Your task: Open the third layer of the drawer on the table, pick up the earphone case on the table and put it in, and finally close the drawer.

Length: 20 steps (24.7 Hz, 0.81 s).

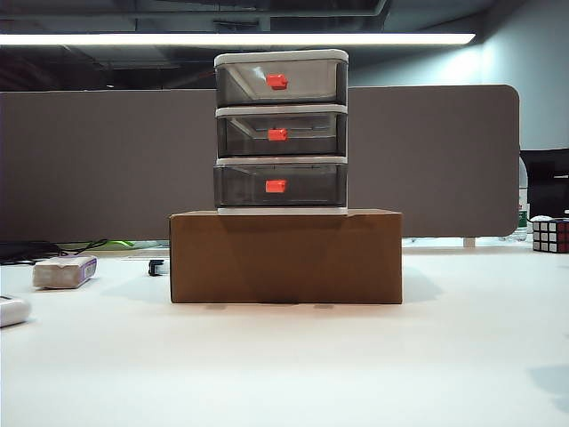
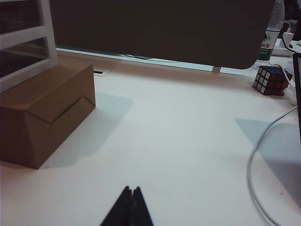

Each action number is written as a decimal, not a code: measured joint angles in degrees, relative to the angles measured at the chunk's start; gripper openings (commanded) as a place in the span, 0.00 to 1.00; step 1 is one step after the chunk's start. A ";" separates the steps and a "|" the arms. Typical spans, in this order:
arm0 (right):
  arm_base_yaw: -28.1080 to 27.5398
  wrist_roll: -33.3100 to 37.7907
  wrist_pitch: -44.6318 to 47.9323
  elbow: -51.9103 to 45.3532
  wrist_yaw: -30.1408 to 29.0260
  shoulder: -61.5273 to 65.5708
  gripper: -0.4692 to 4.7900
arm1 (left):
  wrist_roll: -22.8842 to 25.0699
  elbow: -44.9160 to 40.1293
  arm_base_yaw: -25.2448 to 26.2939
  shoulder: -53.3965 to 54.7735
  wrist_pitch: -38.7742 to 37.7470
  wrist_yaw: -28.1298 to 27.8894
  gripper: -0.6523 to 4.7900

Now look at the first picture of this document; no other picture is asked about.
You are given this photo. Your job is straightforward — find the white earphone case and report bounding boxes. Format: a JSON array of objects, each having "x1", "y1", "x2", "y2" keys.
[{"x1": 0, "y1": 295, "x2": 32, "y2": 329}]

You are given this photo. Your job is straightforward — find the brown cardboard box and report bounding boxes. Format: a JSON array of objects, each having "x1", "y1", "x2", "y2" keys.
[{"x1": 168, "y1": 207, "x2": 405, "y2": 305}]

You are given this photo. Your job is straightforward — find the grey desk partition screen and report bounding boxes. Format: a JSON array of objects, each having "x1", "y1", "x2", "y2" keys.
[{"x1": 0, "y1": 84, "x2": 522, "y2": 244}]

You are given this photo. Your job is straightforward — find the long ceiling light strip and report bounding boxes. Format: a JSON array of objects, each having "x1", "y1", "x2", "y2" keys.
[{"x1": 0, "y1": 32, "x2": 477, "y2": 47}]

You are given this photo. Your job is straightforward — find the tissue pack with purple label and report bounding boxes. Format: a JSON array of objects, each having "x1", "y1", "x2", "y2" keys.
[{"x1": 32, "y1": 254, "x2": 99, "y2": 290}]

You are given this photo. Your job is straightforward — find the clear bottle with green label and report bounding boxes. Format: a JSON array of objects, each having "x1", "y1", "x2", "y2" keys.
[{"x1": 516, "y1": 185, "x2": 531, "y2": 233}]

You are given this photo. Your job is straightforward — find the black office chair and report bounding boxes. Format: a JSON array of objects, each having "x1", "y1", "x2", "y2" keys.
[{"x1": 519, "y1": 149, "x2": 569, "y2": 222}]

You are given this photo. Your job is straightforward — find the Rubik's cube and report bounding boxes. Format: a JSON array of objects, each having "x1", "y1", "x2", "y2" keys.
[{"x1": 531, "y1": 215, "x2": 569, "y2": 255}]

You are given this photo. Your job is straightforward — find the smoky drawer with angled handle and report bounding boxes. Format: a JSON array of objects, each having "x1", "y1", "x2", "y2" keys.
[{"x1": 215, "y1": 60, "x2": 348, "y2": 107}]

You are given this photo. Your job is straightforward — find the white drawer cabinet frame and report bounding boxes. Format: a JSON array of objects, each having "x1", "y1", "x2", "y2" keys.
[{"x1": 212, "y1": 48, "x2": 349, "y2": 217}]

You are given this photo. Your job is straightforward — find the black desk cables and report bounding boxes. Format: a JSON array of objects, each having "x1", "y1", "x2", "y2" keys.
[{"x1": 0, "y1": 238, "x2": 110, "y2": 266}]

